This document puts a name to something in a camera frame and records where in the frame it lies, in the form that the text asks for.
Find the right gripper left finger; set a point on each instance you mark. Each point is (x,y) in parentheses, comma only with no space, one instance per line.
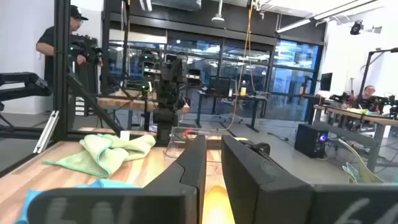
(174,199)

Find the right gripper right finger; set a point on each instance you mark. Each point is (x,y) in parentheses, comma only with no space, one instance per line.
(264,199)

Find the blue microfiber towel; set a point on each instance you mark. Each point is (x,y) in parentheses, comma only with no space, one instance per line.
(105,184)

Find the green microfiber towel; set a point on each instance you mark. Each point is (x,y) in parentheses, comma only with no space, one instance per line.
(102,155)

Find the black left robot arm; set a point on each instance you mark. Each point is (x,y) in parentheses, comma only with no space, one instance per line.
(168,102)

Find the black background robot arm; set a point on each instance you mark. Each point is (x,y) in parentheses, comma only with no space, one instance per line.
(342,98)

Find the yellow microfiber towel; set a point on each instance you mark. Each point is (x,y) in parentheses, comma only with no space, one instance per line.
(216,205)

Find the black computer tower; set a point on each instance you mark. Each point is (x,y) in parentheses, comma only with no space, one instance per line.
(311,140)

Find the wooden workbench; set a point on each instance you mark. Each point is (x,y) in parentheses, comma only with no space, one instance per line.
(124,102)
(348,112)

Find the yellow bottle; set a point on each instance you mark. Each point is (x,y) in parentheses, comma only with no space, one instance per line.
(243,91)

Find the black monitor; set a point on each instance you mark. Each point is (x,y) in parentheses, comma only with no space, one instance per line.
(326,81)

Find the silver aluminium bar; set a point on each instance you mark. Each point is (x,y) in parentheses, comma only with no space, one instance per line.
(46,132)

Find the person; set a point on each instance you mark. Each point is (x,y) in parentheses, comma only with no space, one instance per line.
(369,91)
(46,40)

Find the person's hand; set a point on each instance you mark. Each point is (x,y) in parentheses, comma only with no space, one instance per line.
(81,59)

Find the white ceiling light strip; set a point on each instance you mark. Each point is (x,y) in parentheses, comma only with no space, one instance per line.
(342,8)
(293,25)

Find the white ceiling lamp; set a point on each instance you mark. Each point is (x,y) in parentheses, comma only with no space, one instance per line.
(218,17)

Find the black spotlight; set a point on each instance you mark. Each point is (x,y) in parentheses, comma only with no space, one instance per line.
(356,28)

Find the black aluminium table frame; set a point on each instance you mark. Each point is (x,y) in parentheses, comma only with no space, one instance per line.
(61,77)

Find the black camera stand frame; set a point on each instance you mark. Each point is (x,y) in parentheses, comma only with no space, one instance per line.
(368,62)

